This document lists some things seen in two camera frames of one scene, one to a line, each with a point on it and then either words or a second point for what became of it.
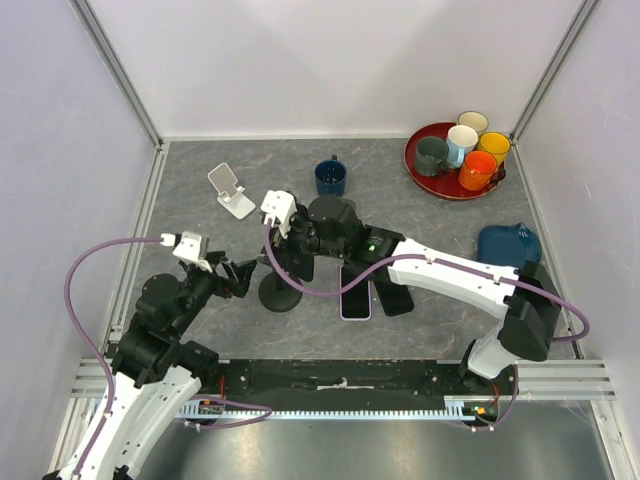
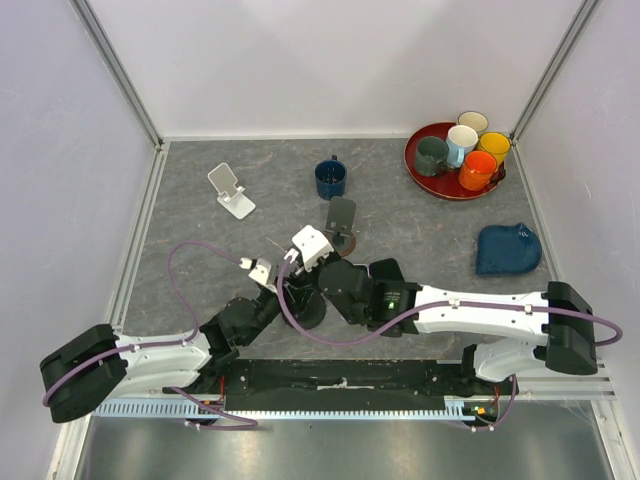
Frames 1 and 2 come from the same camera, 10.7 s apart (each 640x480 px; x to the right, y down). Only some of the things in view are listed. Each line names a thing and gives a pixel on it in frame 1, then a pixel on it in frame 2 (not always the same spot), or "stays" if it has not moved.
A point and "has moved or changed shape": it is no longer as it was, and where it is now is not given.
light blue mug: x=460 y=139 stays
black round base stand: x=277 y=295 has moved or changed shape
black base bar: x=351 y=385 stays
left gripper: x=239 y=277 → x=272 y=292
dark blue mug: x=331 y=176 stays
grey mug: x=431 y=156 stays
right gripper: x=295 y=220 → x=309 y=277
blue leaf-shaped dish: x=508 y=244 stays
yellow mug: x=495 y=143 stays
